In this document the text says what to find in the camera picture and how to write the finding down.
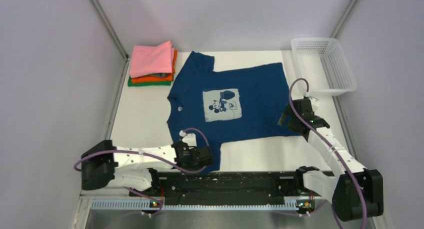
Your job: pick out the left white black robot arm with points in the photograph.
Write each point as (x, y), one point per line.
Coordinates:
(107, 165)

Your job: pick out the green folded t-shirt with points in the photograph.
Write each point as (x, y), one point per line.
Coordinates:
(149, 83)

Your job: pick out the grey folded t-shirt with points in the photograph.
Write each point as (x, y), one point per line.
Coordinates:
(161, 75)

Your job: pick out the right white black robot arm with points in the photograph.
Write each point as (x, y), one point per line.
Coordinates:
(354, 191)

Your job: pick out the blue mickey print t-shirt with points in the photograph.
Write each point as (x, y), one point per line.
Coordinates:
(227, 106)

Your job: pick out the white plastic basket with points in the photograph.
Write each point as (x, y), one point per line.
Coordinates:
(323, 63)

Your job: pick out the white slotted cable duct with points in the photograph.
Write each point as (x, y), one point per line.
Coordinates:
(147, 205)

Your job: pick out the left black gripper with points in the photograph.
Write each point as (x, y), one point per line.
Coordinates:
(196, 166)

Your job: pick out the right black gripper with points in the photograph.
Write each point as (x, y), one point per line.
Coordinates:
(288, 112)

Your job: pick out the orange folded t-shirt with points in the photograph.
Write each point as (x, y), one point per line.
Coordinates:
(144, 80)

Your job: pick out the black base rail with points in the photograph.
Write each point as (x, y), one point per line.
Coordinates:
(232, 190)

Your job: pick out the pink folded t-shirt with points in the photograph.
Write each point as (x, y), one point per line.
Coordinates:
(147, 60)

